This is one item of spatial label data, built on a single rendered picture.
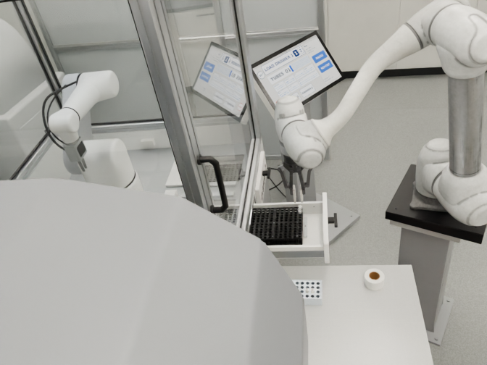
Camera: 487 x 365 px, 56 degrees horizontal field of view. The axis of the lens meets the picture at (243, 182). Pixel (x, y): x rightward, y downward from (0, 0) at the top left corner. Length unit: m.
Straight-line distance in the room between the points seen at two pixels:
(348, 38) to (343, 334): 3.32
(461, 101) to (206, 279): 1.13
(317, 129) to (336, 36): 3.15
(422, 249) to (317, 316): 0.67
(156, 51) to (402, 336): 1.19
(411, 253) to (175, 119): 1.45
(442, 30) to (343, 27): 3.05
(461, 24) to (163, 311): 1.14
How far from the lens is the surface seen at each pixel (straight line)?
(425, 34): 1.57
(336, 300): 1.72
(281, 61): 2.43
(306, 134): 1.40
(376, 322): 1.68
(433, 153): 1.87
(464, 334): 2.63
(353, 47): 4.56
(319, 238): 1.82
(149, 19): 0.91
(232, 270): 0.64
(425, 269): 2.24
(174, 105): 0.98
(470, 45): 1.41
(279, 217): 1.82
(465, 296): 2.78
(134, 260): 0.59
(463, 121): 1.59
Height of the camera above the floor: 2.15
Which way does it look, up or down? 38 degrees down
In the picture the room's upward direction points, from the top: 11 degrees counter-clockwise
